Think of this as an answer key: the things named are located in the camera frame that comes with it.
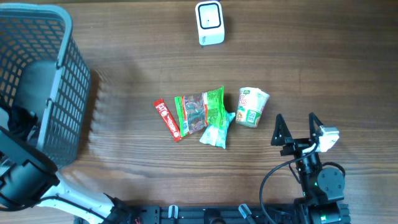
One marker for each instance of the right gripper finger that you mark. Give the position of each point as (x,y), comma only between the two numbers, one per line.
(281,135)
(314,121)

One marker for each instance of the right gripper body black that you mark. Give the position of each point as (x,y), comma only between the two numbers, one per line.
(297,145)

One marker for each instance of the cup noodles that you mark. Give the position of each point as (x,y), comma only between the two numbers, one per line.
(251,104)

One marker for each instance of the teal snack packet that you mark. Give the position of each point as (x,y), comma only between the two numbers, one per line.
(217,136)

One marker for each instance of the green gummy candy bag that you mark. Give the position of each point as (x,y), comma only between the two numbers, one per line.
(201,110)

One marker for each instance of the red chocolate wafer bar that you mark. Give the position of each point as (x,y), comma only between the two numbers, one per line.
(169,121)

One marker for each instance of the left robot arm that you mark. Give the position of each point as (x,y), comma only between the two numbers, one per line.
(34,180)

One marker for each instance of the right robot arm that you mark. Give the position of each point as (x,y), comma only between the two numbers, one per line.
(322,183)

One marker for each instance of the white barcode scanner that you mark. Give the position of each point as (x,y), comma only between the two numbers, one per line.
(210,23)

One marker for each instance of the grey plastic mesh basket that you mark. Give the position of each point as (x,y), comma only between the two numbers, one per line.
(42,70)

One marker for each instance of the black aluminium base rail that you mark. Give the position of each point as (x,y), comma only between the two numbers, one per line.
(280,213)

